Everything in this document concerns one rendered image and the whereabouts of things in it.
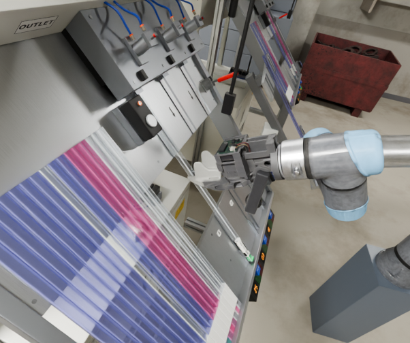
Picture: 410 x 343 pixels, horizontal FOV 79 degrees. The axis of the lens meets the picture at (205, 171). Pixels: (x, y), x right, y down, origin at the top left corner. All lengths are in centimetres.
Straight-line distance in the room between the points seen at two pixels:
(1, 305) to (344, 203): 51
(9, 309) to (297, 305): 141
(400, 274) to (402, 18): 403
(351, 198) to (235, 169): 21
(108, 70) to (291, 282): 146
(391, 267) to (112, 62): 110
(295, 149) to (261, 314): 116
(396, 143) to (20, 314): 70
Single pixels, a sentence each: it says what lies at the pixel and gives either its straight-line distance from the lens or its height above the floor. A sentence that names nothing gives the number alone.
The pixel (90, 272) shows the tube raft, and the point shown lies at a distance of 40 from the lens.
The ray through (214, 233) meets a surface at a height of 84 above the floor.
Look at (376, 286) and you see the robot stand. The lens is 117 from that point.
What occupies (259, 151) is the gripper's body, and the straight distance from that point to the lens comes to 47.
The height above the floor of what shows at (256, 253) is 73.
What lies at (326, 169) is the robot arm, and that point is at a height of 111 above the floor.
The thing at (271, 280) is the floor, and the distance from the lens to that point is 160.
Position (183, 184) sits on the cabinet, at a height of 62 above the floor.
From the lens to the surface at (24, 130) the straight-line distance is 41.
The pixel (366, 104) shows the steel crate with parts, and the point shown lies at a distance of 386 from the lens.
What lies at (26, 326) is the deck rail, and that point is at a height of 101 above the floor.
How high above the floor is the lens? 134
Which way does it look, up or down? 41 degrees down
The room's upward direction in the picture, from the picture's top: 12 degrees clockwise
